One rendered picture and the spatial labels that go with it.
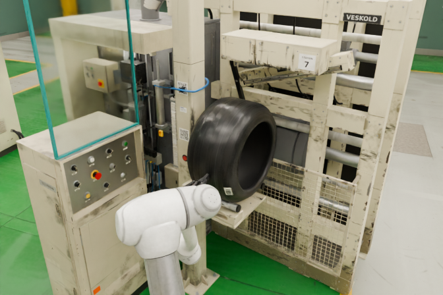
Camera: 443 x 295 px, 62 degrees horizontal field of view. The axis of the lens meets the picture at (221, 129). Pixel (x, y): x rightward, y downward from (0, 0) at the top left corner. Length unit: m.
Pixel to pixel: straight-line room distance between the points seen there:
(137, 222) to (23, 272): 2.34
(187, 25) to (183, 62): 0.21
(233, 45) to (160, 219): 1.31
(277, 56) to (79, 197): 1.32
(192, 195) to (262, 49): 1.14
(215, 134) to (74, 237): 0.95
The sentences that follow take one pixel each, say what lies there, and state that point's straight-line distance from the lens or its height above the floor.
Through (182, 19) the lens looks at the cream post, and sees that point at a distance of 2.03.
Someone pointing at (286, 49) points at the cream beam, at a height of 1.75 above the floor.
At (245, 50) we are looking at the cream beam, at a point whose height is 1.71.
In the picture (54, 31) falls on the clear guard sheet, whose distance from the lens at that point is 1.86.
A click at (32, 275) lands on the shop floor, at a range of 3.32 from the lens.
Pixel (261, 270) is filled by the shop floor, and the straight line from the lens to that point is 3.07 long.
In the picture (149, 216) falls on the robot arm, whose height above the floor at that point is 1.51.
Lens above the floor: 2.17
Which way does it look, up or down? 24 degrees down
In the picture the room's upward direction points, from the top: 1 degrees clockwise
